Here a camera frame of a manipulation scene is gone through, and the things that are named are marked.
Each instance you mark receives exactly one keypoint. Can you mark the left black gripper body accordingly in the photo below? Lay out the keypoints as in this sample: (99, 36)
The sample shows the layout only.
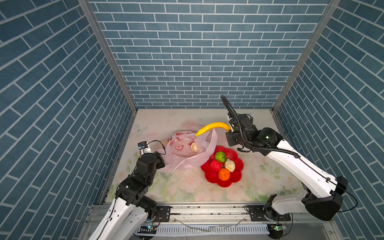
(159, 162)

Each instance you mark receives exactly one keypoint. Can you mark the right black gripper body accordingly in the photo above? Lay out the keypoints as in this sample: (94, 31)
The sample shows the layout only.
(232, 138)

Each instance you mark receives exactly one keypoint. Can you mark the yellow fake pepper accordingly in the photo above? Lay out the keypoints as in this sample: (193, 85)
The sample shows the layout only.
(213, 126)

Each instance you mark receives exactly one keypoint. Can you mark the green fake fruit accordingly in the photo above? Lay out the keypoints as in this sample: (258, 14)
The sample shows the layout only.
(221, 157)

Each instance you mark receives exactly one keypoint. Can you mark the beige fake bun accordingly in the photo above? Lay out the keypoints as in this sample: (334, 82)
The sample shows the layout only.
(230, 165)
(194, 147)

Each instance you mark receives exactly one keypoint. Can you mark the pink plastic bag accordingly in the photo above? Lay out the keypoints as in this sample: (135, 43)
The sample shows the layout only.
(180, 156)

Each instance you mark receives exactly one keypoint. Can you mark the orange fake tangerine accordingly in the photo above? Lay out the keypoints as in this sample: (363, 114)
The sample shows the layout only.
(224, 174)

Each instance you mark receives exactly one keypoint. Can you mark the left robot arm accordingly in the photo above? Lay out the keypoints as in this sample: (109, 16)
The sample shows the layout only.
(131, 207)

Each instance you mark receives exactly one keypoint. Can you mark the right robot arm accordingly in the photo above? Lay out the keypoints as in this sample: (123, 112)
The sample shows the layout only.
(322, 194)

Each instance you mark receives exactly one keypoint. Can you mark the red flower-shaped plate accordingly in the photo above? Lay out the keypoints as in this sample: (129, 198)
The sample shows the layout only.
(224, 167)

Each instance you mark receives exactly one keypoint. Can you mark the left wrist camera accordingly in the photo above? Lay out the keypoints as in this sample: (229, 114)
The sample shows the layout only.
(144, 148)

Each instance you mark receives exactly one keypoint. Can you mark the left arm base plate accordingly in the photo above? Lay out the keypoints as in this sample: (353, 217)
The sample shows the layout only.
(162, 214)

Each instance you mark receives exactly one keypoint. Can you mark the aluminium front rail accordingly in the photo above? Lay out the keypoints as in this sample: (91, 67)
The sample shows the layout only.
(205, 214)

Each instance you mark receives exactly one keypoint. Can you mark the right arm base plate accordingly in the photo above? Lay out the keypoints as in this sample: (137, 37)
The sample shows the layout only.
(258, 213)

